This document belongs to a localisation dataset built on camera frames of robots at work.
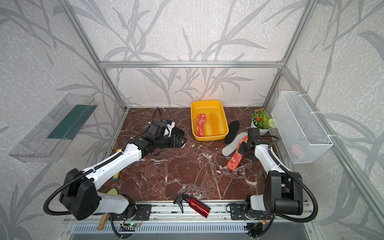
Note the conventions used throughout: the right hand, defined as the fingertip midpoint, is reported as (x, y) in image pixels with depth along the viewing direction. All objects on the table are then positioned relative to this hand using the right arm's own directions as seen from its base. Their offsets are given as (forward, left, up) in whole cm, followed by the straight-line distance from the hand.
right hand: (242, 150), depth 90 cm
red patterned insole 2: (-7, +5, -1) cm, 9 cm away
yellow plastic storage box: (+41, +21, -4) cm, 46 cm away
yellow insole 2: (+24, +30, -4) cm, 38 cm away
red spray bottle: (-29, +28, -2) cm, 41 cm away
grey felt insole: (+6, +4, -5) cm, 9 cm away
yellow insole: (+28, +16, -5) cm, 32 cm away
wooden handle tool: (-35, +72, -2) cm, 80 cm away
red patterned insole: (+23, +26, -4) cm, 35 cm away
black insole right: (+22, +1, -5) cm, 23 cm away
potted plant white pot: (+16, -13, +9) cm, 23 cm away
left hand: (0, +36, +11) cm, 38 cm away
